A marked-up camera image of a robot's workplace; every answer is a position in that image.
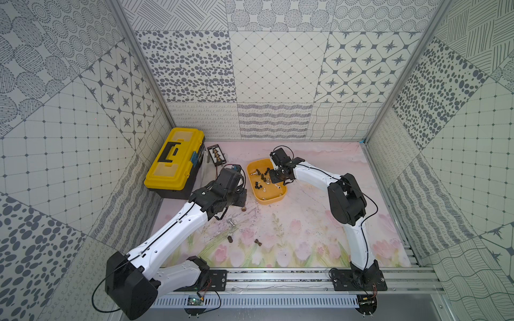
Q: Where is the aluminium rail base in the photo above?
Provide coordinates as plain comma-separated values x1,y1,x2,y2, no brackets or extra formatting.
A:
148,267,444,317

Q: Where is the black chess picture card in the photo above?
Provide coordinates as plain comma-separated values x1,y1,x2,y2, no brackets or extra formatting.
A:
207,144,227,167

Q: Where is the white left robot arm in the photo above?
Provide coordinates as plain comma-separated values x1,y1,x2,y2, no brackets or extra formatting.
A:
101,165,247,320

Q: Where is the yellow black toolbox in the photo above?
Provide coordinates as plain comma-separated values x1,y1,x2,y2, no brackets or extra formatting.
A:
144,128,205,199

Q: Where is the yellow plastic storage tray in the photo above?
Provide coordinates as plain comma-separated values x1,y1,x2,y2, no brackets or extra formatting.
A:
246,159,287,205

